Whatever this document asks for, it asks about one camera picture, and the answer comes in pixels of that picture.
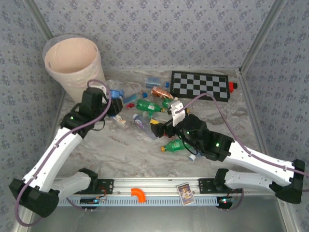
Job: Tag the clear bottle white label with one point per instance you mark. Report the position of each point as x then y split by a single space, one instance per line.
120 119

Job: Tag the clear bottle bright blue label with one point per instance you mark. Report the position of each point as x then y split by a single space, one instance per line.
116 93

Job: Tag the clear bottle red cap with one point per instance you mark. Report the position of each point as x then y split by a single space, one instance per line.
130 105

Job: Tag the clear bottle purple label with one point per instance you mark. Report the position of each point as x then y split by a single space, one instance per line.
139 120

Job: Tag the green bottle white label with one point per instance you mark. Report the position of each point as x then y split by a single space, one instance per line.
147 106

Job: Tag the green plastic bottle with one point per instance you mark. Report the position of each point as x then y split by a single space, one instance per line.
175 145
166 102

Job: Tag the small clear bottle blue cap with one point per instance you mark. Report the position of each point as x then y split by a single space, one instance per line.
144 94

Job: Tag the clear bottle white cap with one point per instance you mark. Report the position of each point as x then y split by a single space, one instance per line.
192 157

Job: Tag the brown plastic bottle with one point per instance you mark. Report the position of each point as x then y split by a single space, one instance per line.
160 93

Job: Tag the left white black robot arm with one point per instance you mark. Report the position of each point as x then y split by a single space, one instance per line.
67 145

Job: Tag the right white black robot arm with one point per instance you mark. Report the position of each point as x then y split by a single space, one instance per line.
253 183

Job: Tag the beige waste bin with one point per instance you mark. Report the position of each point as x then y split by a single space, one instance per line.
70 55

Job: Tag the black grey checkerboard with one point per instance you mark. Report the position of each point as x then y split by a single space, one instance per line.
200 85

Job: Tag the red black block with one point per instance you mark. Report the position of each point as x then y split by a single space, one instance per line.
231 87

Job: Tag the printed picture card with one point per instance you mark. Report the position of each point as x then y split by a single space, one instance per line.
186 194

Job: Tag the small circuit board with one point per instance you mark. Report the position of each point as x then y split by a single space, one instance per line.
93 201
225 201

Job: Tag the steel lower shelf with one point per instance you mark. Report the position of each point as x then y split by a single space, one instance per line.
157 220

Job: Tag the left arm white camera box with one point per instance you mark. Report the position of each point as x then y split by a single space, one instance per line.
102 87

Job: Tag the arm white camera box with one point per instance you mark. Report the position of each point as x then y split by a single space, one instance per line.
177 113
102 87

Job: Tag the right arm white camera box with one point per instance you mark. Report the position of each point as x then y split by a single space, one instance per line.
177 113

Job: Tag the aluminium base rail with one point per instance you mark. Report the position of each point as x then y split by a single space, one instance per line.
157 186

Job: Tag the aluminium side rail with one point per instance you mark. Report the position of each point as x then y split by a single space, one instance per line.
251 108

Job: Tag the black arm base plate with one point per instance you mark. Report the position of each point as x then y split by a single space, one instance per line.
205 186
108 187

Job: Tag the aluminium back rail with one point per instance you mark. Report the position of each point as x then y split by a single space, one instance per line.
193 69

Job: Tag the aluminium frame post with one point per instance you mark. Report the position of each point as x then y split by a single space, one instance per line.
261 36
40 19

